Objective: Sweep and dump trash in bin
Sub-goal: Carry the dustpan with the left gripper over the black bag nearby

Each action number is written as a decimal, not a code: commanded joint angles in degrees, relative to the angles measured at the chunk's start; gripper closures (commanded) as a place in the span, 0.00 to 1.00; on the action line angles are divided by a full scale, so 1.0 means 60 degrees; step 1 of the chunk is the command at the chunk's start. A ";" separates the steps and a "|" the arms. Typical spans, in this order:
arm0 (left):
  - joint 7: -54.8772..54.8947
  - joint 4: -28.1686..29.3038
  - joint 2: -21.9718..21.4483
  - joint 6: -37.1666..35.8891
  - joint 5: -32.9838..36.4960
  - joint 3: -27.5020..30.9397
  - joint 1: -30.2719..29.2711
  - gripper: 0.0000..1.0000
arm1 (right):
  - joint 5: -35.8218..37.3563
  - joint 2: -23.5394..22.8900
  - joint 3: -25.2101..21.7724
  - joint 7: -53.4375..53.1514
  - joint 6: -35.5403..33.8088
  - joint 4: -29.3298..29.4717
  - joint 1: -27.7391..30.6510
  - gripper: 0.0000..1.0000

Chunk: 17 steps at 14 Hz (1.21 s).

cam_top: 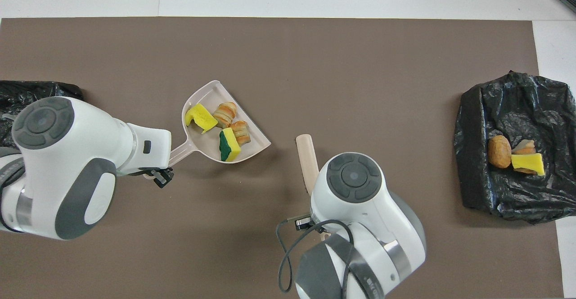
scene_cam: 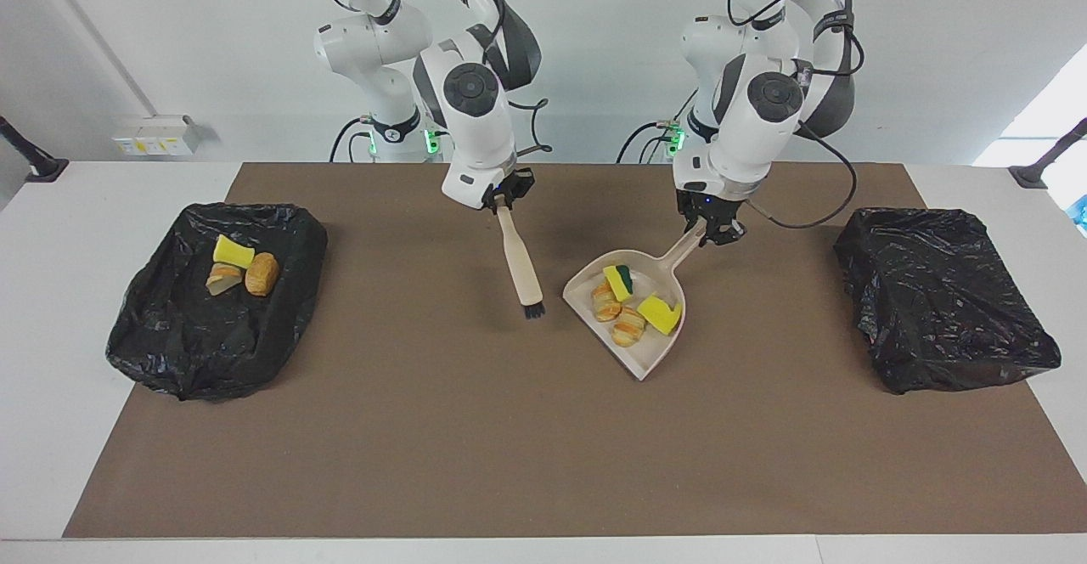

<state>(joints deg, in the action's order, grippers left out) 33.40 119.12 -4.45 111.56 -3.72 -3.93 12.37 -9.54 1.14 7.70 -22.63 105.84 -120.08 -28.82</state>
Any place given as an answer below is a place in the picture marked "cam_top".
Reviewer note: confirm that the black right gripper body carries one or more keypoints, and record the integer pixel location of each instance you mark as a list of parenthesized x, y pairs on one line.
[(303, 223)]

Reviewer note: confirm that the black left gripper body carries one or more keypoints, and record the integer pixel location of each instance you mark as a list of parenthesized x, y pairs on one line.
[(146, 171)]

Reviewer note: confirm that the beige plastic dustpan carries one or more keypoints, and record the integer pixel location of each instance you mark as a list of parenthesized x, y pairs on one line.
[(203, 145)]

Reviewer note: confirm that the beige brush with black bristles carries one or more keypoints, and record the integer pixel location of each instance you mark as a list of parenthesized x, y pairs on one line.
[(307, 159)]

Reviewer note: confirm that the notched yellow sponge piece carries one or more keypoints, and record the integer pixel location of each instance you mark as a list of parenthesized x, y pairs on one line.
[(201, 118)]

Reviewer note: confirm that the yellow sponge wedge piece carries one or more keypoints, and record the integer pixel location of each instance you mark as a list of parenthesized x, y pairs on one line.
[(230, 146)]

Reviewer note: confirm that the orange striped toy croissant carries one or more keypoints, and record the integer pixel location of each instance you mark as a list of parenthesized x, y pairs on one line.
[(525, 147), (225, 114)]

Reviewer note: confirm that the pale cream foam chunk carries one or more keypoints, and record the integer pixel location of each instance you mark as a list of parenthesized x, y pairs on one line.
[(241, 132)]

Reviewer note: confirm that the brown toy bread roll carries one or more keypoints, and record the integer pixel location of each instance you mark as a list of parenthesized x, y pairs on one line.
[(499, 151)]

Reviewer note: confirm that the green and yellow sponge piece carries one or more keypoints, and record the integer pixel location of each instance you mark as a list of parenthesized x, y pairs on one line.
[(528, 163)]

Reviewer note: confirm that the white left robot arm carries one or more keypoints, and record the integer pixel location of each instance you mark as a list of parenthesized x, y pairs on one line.
[(67, 164)]

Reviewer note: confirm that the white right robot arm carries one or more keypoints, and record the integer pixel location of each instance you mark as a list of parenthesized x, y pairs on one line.
[(360, 209)]

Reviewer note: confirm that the black bag lined bin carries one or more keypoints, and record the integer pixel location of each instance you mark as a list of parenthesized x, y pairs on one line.
[(27, 89), (477, 110)]

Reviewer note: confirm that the brown table mat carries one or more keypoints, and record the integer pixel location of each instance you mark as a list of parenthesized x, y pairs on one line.
[(360, 87)]

